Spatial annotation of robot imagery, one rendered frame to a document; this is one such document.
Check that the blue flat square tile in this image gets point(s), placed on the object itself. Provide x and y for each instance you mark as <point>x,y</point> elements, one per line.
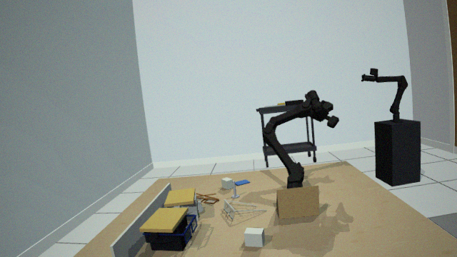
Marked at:
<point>238,183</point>

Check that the brown rectangular glasses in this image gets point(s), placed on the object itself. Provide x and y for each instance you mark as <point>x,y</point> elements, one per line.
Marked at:
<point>208,200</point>

